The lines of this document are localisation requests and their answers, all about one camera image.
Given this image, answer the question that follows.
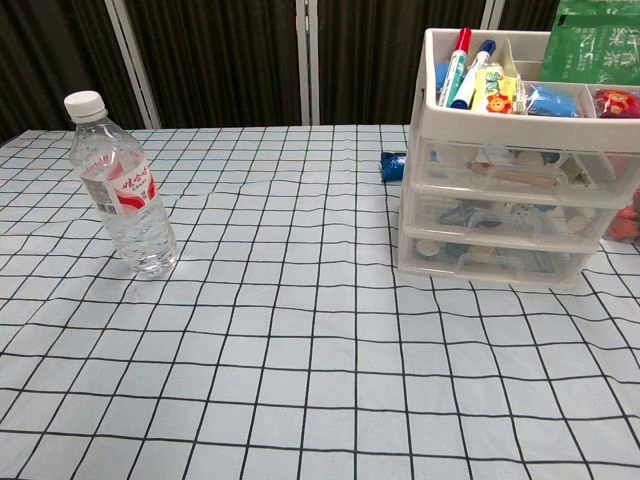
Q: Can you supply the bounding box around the blue tissue pack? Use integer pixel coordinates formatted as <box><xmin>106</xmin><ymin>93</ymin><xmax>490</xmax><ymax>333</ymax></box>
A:
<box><xmin>379</xmin><ymin>149</ymin><xmax>409</xmax><ymax>184</ymax></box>

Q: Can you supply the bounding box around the red cap whiteboard marker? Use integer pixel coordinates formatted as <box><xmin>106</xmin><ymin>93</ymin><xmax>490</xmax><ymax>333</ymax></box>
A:
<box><xmin>437</xmin><ymin>27</ymin><xmax>474</xmax><ymax>107</ymax></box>

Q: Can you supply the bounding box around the green tea packet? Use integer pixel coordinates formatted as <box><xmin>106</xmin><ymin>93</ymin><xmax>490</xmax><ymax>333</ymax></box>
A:
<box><xmin>538</xmin><ymin>0</ymin><xmax>640</xmax><ymax>86</ymax></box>

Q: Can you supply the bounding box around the yellow lion snack packet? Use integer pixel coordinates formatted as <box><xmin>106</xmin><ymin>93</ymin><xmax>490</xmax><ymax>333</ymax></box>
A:
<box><xmin>469</xmin><ymin>63</ymin><xmax>521</xmax><ymax>115</ymax></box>

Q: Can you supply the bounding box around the clear plastic tray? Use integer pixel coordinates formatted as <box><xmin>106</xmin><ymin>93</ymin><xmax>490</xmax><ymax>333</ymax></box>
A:
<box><xmin>408</xmin><ymin>133</ymin><xmax>640</xmax><ymax>204</ymax></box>

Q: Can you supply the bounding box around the blue eraser block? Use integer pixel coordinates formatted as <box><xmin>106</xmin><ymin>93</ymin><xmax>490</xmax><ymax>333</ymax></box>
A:
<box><xmin>433</xmin><ymin>59</ymin><xmax>454</xmax><ymax>94</ymax></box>

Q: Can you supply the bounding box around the clear plastic water bottle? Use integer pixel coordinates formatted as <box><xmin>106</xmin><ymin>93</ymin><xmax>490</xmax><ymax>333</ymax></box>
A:
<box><xmin>63</xmin><ymin>90</ymin><xmax>179</xmax><ymax>276</ymax></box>

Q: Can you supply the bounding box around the white black checkered tablecloth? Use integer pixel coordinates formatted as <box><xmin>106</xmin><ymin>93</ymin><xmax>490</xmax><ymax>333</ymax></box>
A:
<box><xmin>0</xmin><ymin>124</ymin><xmax>640</xmax><ymax>480</ymax></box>

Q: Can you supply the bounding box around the red snack packet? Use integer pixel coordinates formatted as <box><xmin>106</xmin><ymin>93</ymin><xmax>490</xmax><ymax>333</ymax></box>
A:
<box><xmin>592</xmin><ymin>87</ymin><xmax>640</xmax><ymax>120</ymax></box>

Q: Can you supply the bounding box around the white plastic drawer organizer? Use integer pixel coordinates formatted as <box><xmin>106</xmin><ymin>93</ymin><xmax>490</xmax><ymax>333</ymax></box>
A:
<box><xmin>397</xmin><ymin>27</ymin><xmax>640</xmax><ymax>291</ymax></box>

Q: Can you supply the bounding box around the dark folding screen partition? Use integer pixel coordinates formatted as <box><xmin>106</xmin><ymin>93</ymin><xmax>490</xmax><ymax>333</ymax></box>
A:
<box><xmin>0</xmin><ymin>0</ymin><xmax>640</xmax><ymax>144</ymax></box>

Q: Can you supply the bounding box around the blue item in clear wrap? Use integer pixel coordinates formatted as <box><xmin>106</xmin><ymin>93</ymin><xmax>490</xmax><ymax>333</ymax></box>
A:
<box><xmin>519</xmin><ymin>82</ymin><xmax>586</xmax><ymax>119</ymax></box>

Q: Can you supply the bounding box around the clear plastic storage box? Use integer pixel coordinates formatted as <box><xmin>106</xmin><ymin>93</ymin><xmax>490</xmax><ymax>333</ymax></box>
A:
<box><xmin>399</xmin><ymin>229</ymin><xmax>594</xmax><ymax>281</ymax></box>

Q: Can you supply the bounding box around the blue cap whiteboard marker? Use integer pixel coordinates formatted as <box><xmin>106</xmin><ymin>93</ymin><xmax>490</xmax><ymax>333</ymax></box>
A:
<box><xmin>449</xmin><ymin>38</ymin><xmax>499</xmax><ymax>110</ymax></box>

